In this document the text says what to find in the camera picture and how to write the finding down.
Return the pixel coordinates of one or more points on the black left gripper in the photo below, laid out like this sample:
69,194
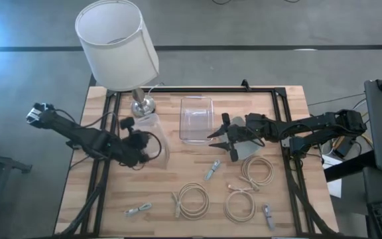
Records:
133,147

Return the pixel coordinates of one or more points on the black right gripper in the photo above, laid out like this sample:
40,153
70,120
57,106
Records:
239,134

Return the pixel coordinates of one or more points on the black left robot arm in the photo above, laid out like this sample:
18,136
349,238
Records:
78,132

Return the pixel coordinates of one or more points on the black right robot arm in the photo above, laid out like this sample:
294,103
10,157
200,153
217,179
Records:
313,127

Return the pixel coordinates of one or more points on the clear rectangular plastic container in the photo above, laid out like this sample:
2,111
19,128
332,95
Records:
196,119

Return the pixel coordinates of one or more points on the table lamp with white shade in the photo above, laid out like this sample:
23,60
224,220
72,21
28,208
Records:
118,49

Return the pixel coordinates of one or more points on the white paper sheet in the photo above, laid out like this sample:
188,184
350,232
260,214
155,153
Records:
334,186

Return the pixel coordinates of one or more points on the black power supply box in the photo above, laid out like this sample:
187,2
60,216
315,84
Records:
343,147

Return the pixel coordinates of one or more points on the black support bar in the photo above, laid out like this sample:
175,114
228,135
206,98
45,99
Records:
350,166

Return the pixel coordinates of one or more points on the black aluminium table frame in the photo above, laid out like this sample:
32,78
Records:
194,90

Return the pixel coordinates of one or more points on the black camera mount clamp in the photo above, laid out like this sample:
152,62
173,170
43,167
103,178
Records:
245,85

